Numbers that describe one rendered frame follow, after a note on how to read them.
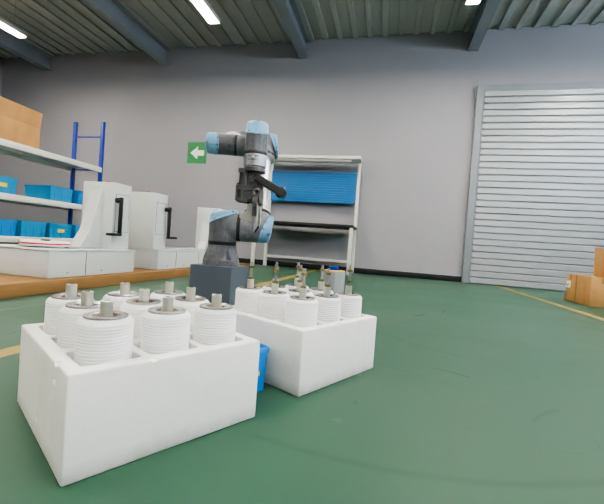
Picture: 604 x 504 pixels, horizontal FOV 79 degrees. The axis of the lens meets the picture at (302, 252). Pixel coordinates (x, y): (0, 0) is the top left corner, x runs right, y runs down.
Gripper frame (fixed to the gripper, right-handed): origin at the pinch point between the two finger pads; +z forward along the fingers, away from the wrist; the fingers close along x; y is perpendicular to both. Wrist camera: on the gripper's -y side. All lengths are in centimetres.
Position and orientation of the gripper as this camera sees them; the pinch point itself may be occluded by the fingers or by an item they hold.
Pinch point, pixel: (256, 228)
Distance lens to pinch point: 124.4
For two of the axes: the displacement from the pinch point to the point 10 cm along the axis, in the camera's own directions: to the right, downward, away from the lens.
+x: -0.9, 0.1, -10.0
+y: -9.9, -0.7, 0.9
